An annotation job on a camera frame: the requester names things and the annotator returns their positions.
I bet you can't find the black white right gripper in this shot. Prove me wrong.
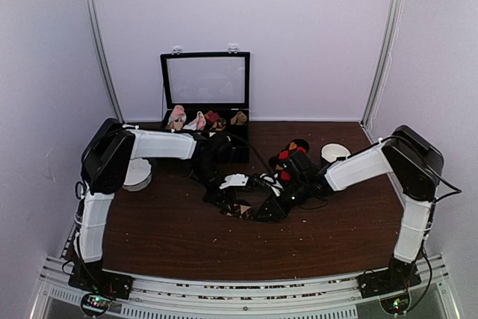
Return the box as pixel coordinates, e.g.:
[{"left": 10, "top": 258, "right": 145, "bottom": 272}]
[{"left": 255, "top": 178, "right": 310, "bottom": 221}]

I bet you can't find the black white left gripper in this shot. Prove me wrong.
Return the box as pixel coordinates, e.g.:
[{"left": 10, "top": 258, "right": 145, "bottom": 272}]
[{"left": 188, "top": 161, "right": 236, "bottom": 214}]

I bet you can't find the beige brown argyle sock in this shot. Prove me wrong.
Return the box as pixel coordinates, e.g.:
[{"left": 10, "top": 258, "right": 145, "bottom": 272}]
[{"left": 220, "top": 201, "right": 255, "bottom": 220}]

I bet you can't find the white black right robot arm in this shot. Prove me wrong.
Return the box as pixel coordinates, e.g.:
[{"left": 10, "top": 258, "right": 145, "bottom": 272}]
[{"left": 255, "top": 125, "right": 444, "bottom": 291}]

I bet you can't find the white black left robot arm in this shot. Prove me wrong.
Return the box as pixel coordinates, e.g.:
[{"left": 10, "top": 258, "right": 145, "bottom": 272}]
[{"left": 74, "top": 118, "right": 249, "bottom": 292}]

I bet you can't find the red orange argyle sock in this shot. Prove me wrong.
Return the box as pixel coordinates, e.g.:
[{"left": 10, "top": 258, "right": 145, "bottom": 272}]
[{"left": 268, "top": 138, "right": 310, "bottom": 185}]

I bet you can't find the brown patterned rolled sock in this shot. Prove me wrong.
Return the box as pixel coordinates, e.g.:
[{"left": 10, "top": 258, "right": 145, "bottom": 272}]
[{"left": 210, "top": 117, "right": 227, "bottom": 132}]

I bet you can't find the white pink sock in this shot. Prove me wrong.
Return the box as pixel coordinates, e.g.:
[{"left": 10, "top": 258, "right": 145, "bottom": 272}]
[{"left": 183, "top": 111, "right": 206, "bottom": 131}]

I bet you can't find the tan rolled sock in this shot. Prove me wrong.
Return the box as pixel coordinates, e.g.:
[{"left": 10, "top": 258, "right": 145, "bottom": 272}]
[{"left": 230, "top": 111, "right": 248, "bottom": 126}]

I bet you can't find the dark red rolled sock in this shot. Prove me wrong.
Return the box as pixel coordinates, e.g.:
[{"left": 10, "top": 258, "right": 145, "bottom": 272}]
[{"left": 205, "top": 111, "right": 220, "bottom": 124}]

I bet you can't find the white bowl dark outside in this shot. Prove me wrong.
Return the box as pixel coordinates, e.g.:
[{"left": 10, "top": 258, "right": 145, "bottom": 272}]
[{"left": 320, "top": 143, "right": 350, "bottom": 165}]

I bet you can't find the white fluted bowl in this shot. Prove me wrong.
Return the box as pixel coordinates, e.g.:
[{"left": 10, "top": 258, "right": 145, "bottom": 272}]
[{"left": 122, "top": 158, "right": 152, "bottom": 192}]

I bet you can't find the pink rolled sock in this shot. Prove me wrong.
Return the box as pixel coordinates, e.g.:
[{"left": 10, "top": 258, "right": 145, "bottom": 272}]
[{"left": 167, "top": 105, "right": 187, "bottom": 130}]

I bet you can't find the black box with glass lid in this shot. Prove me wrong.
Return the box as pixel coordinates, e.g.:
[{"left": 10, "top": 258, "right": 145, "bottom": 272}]
[{"left": 160, "top": 52, "right": 251, "bottom": 164}]

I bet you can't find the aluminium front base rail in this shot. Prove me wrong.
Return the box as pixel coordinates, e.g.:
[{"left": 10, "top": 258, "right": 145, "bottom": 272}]
[{"left": 29, "top": 253, "right": 460, "bottom": 319}]

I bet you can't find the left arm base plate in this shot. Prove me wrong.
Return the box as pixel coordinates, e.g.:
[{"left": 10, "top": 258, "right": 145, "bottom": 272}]
[{"left": 68, "top": 254, "right": 134, "bottom": 300}]

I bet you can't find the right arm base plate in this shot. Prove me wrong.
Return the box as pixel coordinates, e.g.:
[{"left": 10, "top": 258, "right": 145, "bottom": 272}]
[{"left": 357, "top": 264, "right": 422, "bottom": 298}]

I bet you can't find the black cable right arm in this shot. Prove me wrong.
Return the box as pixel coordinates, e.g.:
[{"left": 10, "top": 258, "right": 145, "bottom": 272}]
[{"left": 388, "top": 135, "right": 464, "bottom": 202}]

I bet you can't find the aluminium frame post right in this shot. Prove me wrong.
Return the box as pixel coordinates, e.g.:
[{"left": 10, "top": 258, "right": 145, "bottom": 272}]
[{"left": 361, "top": 0, "right": 403, "bottom": 130}]

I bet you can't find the aluminium frame post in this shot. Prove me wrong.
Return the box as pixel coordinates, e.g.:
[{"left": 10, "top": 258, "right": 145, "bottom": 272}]
[
  {"left": 85, "top": 0, "right": 124, "bottom": 123},
  {"left": 361, "top": 0, "right": 403, "bottom": 130}
]

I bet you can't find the aluminium frame post left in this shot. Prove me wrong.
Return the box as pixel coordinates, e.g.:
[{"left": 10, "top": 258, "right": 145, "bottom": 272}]
[{"left": 85, "top": 0, "right": 124, "bottom": 123}]

